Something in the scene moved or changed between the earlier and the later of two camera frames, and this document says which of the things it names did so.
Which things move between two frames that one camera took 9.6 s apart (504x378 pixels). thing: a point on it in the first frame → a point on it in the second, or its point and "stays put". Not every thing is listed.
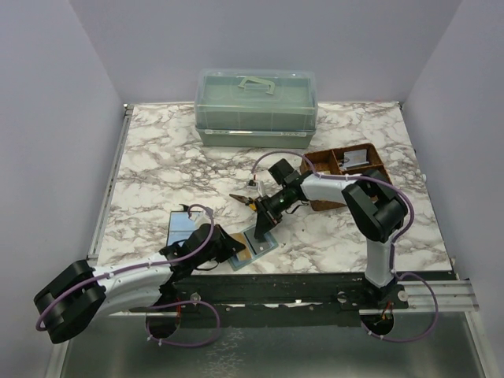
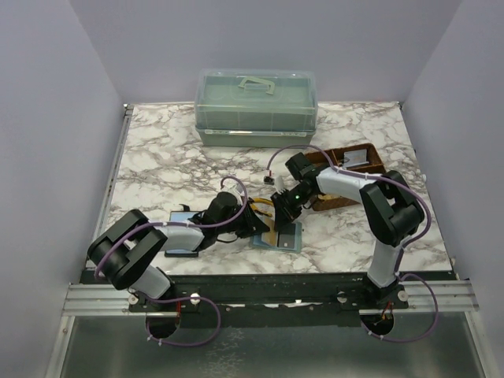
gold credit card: (245, 253) → (270, 237)
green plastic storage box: (255, 109) stays put
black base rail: (273, 299) stays put
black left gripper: (230, 246) → (253, 224)
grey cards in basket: (356, 157) stays put
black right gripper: (266, 216) → (285, 213)
